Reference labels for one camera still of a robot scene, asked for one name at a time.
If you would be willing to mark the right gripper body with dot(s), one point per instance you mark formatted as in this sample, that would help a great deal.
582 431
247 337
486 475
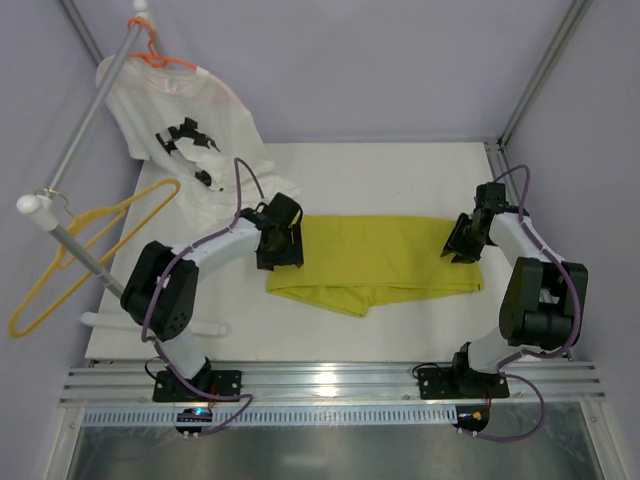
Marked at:
463 240

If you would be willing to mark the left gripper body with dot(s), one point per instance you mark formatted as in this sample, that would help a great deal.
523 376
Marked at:
280 248

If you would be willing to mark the yellow-green trousers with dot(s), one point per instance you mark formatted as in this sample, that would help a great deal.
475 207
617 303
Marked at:
354 263

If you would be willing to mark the yellow velvet hanger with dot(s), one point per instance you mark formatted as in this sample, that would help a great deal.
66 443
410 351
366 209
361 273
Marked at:
108 217

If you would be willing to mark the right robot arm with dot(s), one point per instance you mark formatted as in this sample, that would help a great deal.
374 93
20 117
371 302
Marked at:
542 309

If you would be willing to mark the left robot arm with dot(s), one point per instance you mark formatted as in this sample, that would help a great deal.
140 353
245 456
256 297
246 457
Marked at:
160 294

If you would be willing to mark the orange plastic hanger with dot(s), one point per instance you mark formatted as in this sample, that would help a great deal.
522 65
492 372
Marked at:
152 56

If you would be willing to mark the white printed t-shirt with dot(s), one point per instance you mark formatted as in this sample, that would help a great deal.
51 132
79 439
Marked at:
194 127

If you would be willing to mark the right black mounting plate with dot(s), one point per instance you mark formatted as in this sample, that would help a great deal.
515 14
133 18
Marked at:
437 382

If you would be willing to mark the black mounting plate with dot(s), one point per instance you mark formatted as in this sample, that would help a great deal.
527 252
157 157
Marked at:
437 382
219 383

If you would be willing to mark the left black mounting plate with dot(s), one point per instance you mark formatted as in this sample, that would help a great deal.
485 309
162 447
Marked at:
219 383

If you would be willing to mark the grey clothes rack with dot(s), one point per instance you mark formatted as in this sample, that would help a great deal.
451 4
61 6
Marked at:
39 206

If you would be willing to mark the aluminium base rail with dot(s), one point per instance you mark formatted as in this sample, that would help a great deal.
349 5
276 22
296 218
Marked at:
126 383

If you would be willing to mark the slotted cable duct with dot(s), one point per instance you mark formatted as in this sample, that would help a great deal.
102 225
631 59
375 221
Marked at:
256 416

